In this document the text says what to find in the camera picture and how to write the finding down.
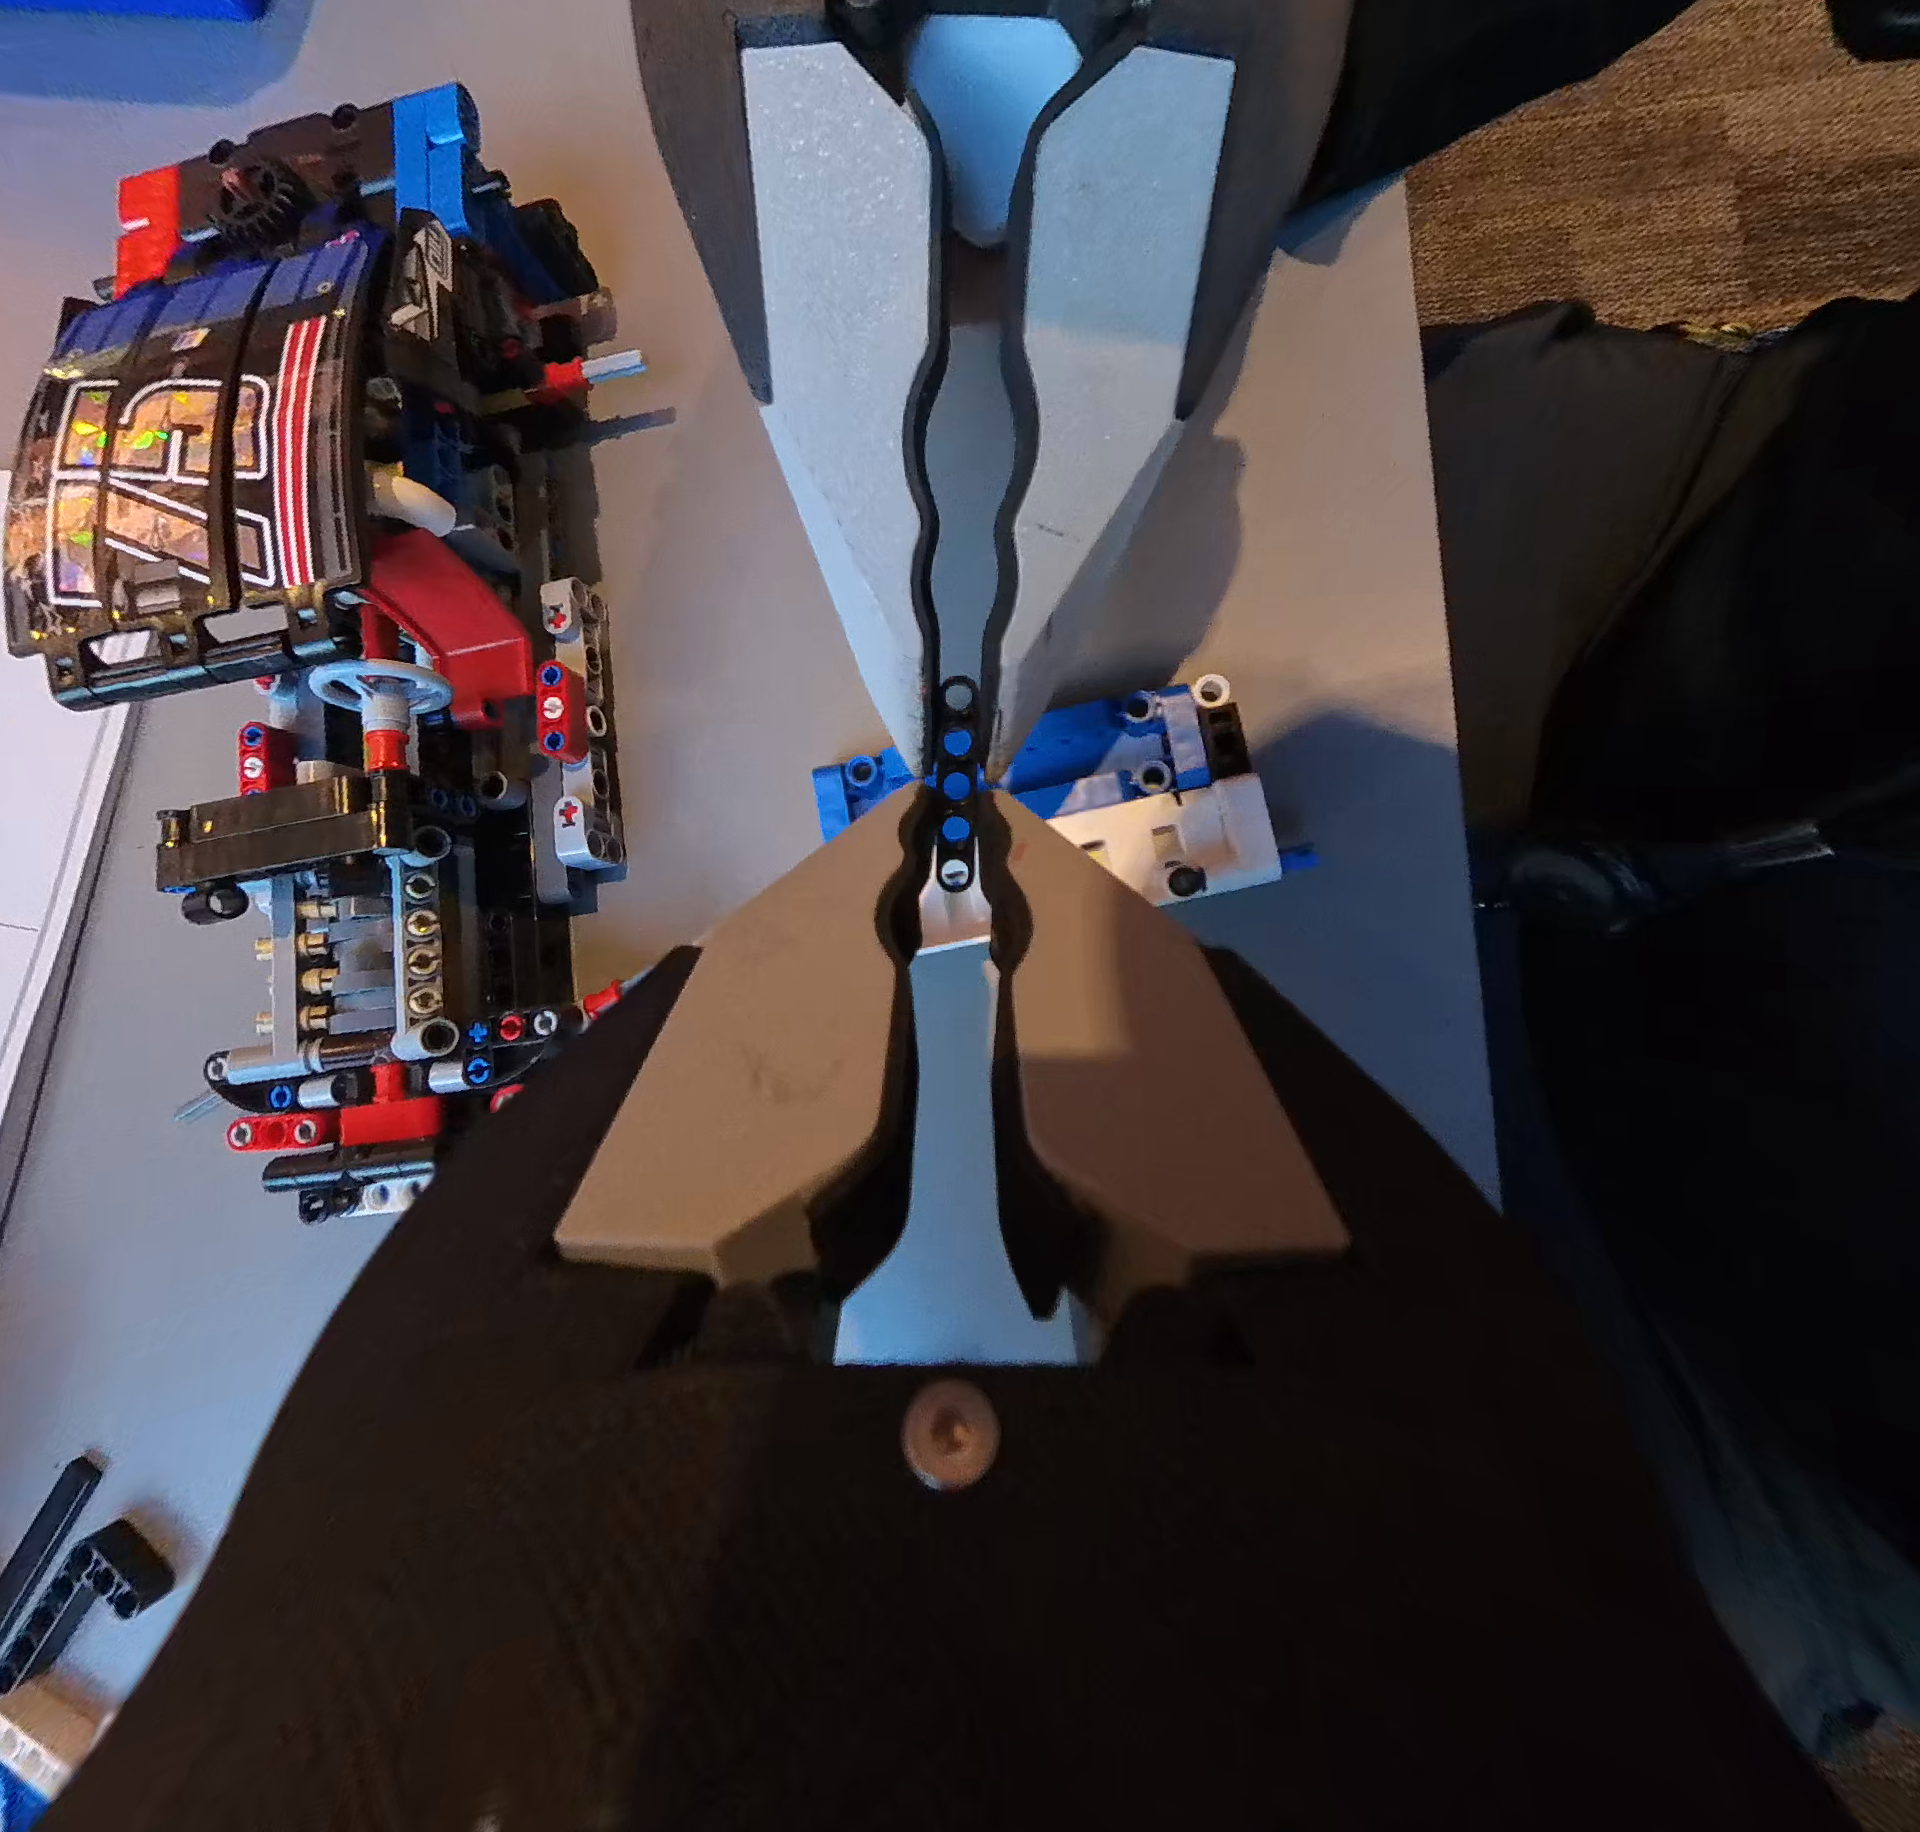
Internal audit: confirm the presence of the grey desk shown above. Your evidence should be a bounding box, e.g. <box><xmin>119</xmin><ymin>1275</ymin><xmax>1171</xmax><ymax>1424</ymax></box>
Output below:
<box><xmin>0</xmin><ymin>0</ymin><xmax>1503</xmax><ymax>1759</ymax></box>

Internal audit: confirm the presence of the black perforated toy beam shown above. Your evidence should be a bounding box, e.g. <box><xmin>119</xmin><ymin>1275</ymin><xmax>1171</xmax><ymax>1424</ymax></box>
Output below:
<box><xmin>930</xmin><ymin>675</ymin><xmax>992</xmax><ymax>895</ymax></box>

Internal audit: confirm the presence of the blue and white brick assembly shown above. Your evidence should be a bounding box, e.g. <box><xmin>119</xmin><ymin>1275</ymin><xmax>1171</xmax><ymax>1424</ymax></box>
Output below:
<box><xmin>811</xmin><ymin>675</ymin><xmax>1322</xmax><ymax>952</ymax></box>

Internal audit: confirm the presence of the partly built toy brick car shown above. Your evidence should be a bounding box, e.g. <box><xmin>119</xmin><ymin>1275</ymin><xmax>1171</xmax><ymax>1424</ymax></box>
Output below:
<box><xmin>0</xmin><ymin>79</ymin><xmax>678</xmax><ymax>1234</ymax></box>

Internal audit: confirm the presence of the instruction booklet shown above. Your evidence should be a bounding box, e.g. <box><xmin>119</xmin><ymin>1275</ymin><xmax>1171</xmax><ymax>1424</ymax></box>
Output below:
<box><xmin>0</xmin><ymin>468</ymin><xmax>140</xmax><ymax>1234</ymax></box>

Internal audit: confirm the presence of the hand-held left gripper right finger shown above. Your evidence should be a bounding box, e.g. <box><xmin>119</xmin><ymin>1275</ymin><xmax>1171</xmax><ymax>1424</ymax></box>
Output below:
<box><xmin>981</xmin><ymin>803</ymin><xmax>1352</xmax><ymax>1327</ymax></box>

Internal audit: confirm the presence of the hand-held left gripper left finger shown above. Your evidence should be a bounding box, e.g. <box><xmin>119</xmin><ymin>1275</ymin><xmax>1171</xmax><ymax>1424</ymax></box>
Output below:
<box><xmin>553</xmin><ymin>789</ymin><xmax>925</xmax><ymax>1295</ymax></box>

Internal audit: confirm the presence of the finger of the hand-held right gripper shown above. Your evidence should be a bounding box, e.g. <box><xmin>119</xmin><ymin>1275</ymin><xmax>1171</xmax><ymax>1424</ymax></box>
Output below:
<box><xmin>734</xmin><ymin>14</ymin><xmax>949</xmax><ymax>785</ymax></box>
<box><xmin>978</xmin><ymin>38</ymin><xmax>1239</xmax><ymax>760</ymax></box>

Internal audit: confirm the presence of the person's dark jacket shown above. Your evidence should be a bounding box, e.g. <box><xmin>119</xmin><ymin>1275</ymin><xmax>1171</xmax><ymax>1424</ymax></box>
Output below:
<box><xmin>1417</xmin><ymin>293</ymin><xmax>1920</xmax><ymax>1714</ymax></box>

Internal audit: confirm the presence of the pile of toy bricks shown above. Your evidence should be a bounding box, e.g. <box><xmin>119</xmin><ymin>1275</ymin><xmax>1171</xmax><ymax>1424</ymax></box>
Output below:
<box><xmin>0</xmin><ymin>1455</ymin><xmax>178</xmax><ymax>1805</ymax></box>

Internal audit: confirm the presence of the black knob with metal rod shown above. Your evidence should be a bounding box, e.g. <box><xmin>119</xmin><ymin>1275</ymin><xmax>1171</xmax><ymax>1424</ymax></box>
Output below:
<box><xmin>1500</xmin><ymin>828</ymin><xmax>1839</xmax><ymax>937</ymax></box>

